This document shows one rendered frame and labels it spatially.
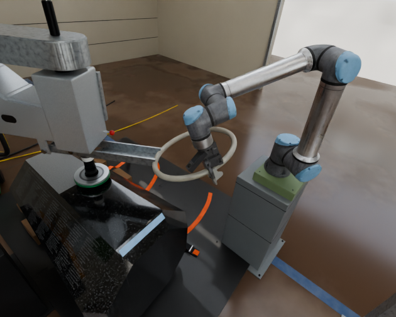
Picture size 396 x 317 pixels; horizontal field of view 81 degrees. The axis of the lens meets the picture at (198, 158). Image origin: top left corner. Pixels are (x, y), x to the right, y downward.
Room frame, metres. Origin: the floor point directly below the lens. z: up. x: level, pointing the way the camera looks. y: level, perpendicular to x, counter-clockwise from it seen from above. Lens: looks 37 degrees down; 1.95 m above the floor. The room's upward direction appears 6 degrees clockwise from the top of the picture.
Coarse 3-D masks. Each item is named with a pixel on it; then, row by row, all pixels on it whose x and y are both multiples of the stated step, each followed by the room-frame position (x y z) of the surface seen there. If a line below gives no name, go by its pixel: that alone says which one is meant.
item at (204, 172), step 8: (216, 128) 1.23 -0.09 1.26; (224, 128) 1.20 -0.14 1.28; (176, 136) 1.25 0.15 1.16; (184, 136) 1.25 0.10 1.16; (232, 136) 1.08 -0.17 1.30; (168, 144) 1.19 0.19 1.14; (232, 144) 1.01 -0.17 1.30; (160, 152) 1.11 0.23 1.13; (232, 152) 0.94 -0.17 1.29; (224, 160) 0.89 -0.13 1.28; (152, 168) 0.96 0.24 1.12; (216, 168) 0.85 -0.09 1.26; (160, 176) 0.87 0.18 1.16; (168, 176) 0.85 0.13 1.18; (176, 176) 0.83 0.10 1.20; (184, 176) 0.82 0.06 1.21; (192, 176) 0.81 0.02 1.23; (200, 176) 0.82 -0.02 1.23
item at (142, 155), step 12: (48, 144) 1.08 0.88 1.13; (108, 144) 1.15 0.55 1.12; (120, 144) 1.15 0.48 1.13; (132, 144) 1.15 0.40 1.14; (84, 156) 1.05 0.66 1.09; (96, 156) 1.05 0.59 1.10; (108, 156) 1.04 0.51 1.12; (120, 156) 1.03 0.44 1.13; (132, 156) 1.03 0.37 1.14; (144, 156) 1.09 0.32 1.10
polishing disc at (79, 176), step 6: (102, 168) 1.17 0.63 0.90; (78, 174) 1.09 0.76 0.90; (84, 174) 1.10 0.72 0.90; (102, 174) 1.11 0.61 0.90; (108, 174) 1.12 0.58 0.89; (78, 180) 1.04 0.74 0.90; (84, 180) 1.05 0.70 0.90; (90, 180) 1.05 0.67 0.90; (96, 180) 1.06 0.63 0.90; (102, 180) 1.06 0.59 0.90
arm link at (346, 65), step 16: (336, 48) 1.13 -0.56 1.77; (320, 64) 1.13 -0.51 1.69; (336, 64) 1.05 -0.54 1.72; (352, 64) 1.04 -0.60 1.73; (320, 80) 1.12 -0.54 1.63; (336, 80) 1.05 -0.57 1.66; (352, 80) 1.05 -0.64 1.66; (320, 96) 1.09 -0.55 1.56; (336, 96) 1.06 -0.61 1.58; (320, 112) 1.08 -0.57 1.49; (304, 128) 1.14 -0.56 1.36; (320, 128) 1.07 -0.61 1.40; (304, 144) 1.11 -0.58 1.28; (320, 144) 1.09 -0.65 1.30; (288, 160) 1.17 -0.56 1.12; (304, 160) 1.08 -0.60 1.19; (304, 176) 1.05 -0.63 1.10
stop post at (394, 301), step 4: (392, 296) 0.67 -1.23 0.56; (388, 300) 0.67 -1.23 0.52; (392, 300) 0.65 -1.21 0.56; (380, 304) 0.68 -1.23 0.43; (384, 304) 0.66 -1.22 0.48; (388, 304) 0.64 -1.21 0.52; (392, 304) 0.62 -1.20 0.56; (376, 308) 0.67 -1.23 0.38; (380, 308) 0.65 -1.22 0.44; (384, 308) 0.64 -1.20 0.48; (388, 308) 0.62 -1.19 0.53; (392, 308) 0.61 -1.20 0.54; (372, 312) 0.67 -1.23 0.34; (376, 312) 0.65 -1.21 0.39; (380, 312) 0.63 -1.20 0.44; (384, 312) 0.62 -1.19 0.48; (388, 312) 0.61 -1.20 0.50; (392, 312) 0.60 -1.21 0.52; (344, 316) 0.75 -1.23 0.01; (364, 316) 0.68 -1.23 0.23; (368, 316) 0.66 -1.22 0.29; (372, 316) 0.64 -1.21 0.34; (376, 316) 0.62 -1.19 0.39; (380, 316) 0.61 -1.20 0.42; (384, 316) 0.61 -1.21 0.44; (388, 316) 0.60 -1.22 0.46; (392, 316) 0.59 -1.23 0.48
